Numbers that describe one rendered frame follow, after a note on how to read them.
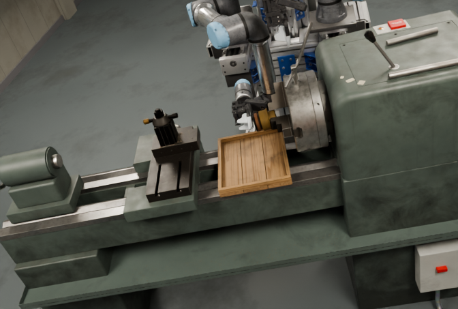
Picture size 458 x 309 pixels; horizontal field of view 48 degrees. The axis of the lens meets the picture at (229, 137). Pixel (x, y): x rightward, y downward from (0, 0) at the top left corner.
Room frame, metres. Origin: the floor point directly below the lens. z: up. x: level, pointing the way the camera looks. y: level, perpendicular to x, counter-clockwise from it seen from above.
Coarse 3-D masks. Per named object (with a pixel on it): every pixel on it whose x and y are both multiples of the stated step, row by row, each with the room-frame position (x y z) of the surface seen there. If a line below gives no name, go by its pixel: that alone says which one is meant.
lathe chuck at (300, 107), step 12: (300, 72) 1.76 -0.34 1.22; (300, 84) 1.66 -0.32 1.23; (288, 96) 1.62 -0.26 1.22; (300, 96) 1.61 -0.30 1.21; (288, 108) 1.75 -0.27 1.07; (300, 108) 1.58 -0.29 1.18; (312, 108) 1.57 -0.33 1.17; (300, 120) 1.56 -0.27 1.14; (312, 120) 1.55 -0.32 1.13; (312, 132) 1.54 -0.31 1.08; (300, 144) 1.55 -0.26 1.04; (312, 144) 1.55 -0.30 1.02
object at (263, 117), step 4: (260, 112) 1.72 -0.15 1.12; (264, 112) 1.71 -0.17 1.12; (268, 112) 1.72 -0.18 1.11; (272, 112) 1.71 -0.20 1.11; (252, 116) 1.72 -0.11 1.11; (256, 116) 1.71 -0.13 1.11; (260, 116) 1.70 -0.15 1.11; (264, 116) 1.69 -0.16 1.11; (268, 116) 1.68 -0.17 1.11; (272, 116) 1.69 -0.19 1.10; (276, 116) 1.74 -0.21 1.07; (256, 120) 1.69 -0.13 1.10; (260, 120) 1.69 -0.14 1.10; (264, 120) 1.68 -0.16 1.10; (268, 120) 1.68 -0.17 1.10; (256, 124) 1.69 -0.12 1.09; (260, 124) 1.69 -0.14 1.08; (264, 124) 1.68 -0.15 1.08; (268, 124) 1.67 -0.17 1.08; (256, 128) 1.68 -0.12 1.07; (260, 128) 1.68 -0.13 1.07; (264, 128) 1.68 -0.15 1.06; (268, 128) 1.68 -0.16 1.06
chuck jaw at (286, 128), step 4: (280, 116) 1.68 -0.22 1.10; (284, 116) 1.67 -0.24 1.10; (288, 116) 1.66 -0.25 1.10; (272, 120) 1.66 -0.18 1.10; (276, 120) 1.65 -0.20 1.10; (280, 120) 1.65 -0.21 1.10; (284, 120) 1.64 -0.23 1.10; (288, 120) 1.63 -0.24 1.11; (272, 124) 1.65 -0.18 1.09; (276, 124) 1.62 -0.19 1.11; (280, 124) 1.62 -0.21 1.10; (284, 124) 1.61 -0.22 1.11; (288, 124) 1.60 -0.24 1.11; (272, 128) 1.65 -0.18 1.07; (276, 128) 1.65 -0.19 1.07; (280, 128) 1.62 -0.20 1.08; (284, 128) 1.58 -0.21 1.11; (288, 128) 1.57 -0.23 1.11; (292, 128) 1.57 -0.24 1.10; (296, 128) 1.56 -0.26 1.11; (300, 128) 1.55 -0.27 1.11; (284, 132) 1.57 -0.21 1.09; (288, 132) 1.57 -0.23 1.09; (292, 132) 1.57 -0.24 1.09; (296, 132) 1.55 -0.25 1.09; (300, 132) 1.55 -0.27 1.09; (284, 136) 1.57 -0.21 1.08; (296, 136) 1.55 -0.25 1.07; (300, 136) 1.55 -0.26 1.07
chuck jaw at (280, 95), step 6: (276, 84) 1.77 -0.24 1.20; (282, 84) 1.76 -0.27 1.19; (276, 90) 1.75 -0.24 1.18; (282, 90) 1.75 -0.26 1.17; (276, 96) 1.74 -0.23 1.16; (282, 96) 1.73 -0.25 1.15; (270, 102) 1.73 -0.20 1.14; (276, 102) 1.73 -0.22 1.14; (282, 102) 1.72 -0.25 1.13; (270, 108) 1.72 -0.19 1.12; (276, 108) 1.71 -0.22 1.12
